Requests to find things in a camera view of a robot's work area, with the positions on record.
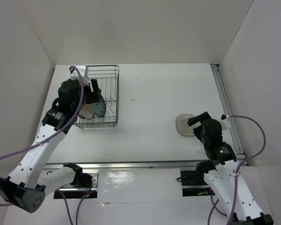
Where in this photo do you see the small blue patterned plate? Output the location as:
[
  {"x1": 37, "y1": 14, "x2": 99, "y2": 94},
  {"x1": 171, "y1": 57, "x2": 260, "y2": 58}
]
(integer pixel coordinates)
[{"x1": 91, "y1": 95, "x2": 106, "y2": 118}]

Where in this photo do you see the orange sunburst plate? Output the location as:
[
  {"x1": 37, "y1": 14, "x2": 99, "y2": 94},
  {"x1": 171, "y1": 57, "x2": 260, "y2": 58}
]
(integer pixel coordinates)
[{"x1": 81, "y1": 104, "x2": 95, "y2": 120}]

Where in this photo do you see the green red rimmed plate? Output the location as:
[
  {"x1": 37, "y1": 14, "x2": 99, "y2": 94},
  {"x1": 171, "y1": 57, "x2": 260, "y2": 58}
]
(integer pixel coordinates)
[{"x1": 78, "y1": 110, "x2": 86, "y2": 119}]

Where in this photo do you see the small beige speckled dish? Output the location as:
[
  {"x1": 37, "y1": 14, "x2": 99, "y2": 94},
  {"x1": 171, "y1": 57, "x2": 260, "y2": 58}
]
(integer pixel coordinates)
[{"x1": 176, "y1": 114, "x2": 200, "y2": 137}]

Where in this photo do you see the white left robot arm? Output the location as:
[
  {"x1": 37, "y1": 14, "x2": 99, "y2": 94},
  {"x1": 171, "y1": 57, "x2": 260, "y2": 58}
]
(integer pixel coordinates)
[{"x1": 0, "y1": 79, "x2": 101, "y2": 213}]

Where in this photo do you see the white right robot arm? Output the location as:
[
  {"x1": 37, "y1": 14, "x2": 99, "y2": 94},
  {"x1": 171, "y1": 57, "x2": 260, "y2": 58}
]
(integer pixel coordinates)
[{"x1": 187, "y1": 112, "x2": 274, "y2": 225}]

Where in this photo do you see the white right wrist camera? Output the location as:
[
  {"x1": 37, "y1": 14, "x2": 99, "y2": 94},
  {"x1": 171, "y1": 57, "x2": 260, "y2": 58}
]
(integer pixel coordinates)
[{"x1": 219, "y1": 114, "x2": 232, "y2": 131}]

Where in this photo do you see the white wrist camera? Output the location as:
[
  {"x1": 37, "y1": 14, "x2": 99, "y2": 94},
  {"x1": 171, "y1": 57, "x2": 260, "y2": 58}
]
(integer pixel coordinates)
[
  {"x1": 69, "y1": 65, "x2": 89, "y2": 86},
  {"x1": 219, "y1": 114, "x2": 232, "y2": 131}
]

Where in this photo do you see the metal wire dish rack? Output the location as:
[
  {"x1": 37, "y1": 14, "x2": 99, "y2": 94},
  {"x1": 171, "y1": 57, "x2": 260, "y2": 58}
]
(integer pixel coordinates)
[{"x1": 75, "y1": 65, "x2": 119, "y2": 129}]

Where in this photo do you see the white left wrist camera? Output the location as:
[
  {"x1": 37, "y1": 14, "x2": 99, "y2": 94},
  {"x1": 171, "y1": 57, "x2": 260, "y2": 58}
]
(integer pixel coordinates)
[{"x1": 69, "y1": 65, "x2": 89, "y2": 86}]

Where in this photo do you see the aluminium front rail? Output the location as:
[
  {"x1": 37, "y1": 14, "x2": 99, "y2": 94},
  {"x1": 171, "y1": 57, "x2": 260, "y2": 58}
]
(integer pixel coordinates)
[{"x1": 41, "y1": 160, "x2": 202, "y2": 171}]

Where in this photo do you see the aluminium side rail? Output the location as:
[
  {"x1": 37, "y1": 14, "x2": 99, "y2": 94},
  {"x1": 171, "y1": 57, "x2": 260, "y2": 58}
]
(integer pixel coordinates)
[{"x1": 210, "y1": 64, "x2": 246, "y2": 162}]

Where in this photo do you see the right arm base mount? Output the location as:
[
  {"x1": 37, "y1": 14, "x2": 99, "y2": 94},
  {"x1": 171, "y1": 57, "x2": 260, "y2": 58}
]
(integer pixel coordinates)
[{"x1": 176, "y1": 171, "x2": 212, "y2": 197}]

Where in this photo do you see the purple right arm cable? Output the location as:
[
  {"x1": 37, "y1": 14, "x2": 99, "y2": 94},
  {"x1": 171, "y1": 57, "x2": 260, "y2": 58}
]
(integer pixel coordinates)
[{"x1": 207, "y1": 114, "x2": 267, "y2": 225}]

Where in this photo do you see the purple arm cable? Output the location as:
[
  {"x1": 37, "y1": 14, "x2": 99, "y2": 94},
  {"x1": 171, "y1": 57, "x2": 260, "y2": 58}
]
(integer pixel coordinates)
[
  {"x1": 207, "y1": 114, "x2": 267, "y2": 225},
  {"x1": 0, "y1": 66, "x2": 86, "y2": 207}
]

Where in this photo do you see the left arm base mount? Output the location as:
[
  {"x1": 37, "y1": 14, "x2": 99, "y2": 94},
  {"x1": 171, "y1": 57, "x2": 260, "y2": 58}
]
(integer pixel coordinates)
[{"x1": 59, "y1": 171, "x2": 99, "y2": 199}]

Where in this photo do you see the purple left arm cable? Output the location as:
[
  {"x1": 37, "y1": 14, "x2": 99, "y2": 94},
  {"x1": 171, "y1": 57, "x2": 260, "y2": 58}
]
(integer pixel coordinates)
[{"x1": 0, "y1": 66, "x2": 86, "y2": 207}]

